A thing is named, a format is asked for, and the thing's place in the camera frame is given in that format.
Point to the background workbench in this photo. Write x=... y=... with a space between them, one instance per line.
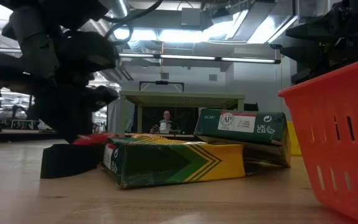
x=17 y=135

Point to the black desk frame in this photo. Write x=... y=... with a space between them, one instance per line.
x=304 y=76

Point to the grey fabric cover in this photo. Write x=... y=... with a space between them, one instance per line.
x=113 y=119

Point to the green mesh shelf riser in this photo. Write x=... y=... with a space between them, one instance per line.
x=182 y=98

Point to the black office partition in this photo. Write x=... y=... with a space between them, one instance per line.
x=188 y=121

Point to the black background furniture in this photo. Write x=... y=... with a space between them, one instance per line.
x=251 y=107

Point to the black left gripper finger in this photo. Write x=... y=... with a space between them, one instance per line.
x=67 y=115
x=99 y=98

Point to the yellow plastic basket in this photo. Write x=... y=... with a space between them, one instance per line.
x=294 y=140

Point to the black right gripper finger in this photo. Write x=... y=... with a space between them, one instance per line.
x=306 y=56
x=312 y=32

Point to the red coil band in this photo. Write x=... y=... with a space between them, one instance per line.
x=89 y=139

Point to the Crayola crayon box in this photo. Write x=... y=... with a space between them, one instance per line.
x=241 y=124
x=166 y=165

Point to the person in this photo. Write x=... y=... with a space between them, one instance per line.
x=166 y=119

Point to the long LED light bar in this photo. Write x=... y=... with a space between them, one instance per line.
x=185 y=57

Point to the orange plastic basket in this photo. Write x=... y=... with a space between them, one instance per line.
x=337 y=140

